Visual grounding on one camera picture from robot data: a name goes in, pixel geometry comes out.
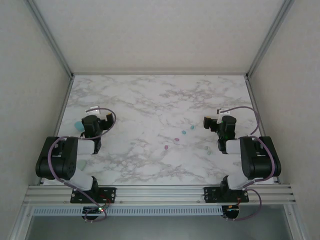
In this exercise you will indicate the blue earbud charging case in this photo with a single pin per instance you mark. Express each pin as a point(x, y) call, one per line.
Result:
point(78, 126)

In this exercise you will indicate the green earbud charging case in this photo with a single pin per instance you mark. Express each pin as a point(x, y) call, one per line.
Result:
point(81, 165)

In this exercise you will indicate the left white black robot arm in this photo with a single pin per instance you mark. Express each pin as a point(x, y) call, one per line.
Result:
point(62, 160)

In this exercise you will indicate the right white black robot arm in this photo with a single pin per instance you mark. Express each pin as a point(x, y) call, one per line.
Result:
point(260, 160)

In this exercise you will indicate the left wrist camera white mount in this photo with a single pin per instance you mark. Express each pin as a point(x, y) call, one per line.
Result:
point(93, 109)

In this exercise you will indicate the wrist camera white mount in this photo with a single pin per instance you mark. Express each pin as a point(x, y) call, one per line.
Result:
point(93, 109)
point(221, 111)

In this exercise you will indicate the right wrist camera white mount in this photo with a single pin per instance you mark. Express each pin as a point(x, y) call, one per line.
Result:
point(221, 111)

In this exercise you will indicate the aluminium table side rail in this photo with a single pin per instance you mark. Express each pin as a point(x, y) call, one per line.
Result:
point(63, 105)
point(252, 95)

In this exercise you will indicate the aluminium table back rail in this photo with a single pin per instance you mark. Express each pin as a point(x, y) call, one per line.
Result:
point(160, 74)

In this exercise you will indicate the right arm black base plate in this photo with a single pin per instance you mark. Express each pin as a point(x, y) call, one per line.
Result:
point(212, 193)

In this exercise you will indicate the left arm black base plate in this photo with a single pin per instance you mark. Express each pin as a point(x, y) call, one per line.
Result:
point(110, 192)

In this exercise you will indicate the aluminium mounting rail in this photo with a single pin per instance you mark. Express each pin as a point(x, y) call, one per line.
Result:
point(160, 193)

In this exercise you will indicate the aluminium frame post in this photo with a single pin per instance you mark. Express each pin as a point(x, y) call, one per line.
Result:
point(50, 37)
point(271, 37)

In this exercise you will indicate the aluminium frame leg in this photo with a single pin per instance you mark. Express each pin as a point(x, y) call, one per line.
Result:
point(20, 222)
point(297, 225)

